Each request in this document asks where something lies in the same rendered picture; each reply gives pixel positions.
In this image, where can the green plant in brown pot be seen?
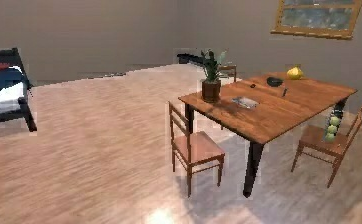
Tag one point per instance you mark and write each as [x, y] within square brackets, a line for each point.
[211, 83]

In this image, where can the tube of green balls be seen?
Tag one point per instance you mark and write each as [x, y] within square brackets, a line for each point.
[332, 126]

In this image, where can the black bowl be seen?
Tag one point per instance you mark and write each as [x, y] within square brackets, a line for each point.
[274, 81]

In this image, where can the yellow round vase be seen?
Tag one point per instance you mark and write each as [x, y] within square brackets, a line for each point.
[294, 73]

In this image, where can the brown wooden chair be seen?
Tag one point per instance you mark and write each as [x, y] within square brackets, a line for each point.
[229, 70]
[325, 140]
[197, 146]

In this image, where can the wooden framed window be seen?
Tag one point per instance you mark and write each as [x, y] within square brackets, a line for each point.
[317, 16]

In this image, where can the black frame bed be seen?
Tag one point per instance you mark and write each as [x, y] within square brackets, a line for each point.
[7, 93]

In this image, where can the small black round object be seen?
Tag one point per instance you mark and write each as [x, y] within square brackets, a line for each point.
[253, 86]

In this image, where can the low black bench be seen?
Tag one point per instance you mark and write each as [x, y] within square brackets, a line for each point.
[189, 58]

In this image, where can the small black pen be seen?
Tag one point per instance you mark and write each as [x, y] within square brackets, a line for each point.
[284, 91]

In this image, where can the brown wooden dining table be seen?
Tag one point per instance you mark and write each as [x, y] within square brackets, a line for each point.
[272, 110]

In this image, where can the grey flat book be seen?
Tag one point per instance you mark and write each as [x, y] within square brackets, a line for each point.
[245, 102]

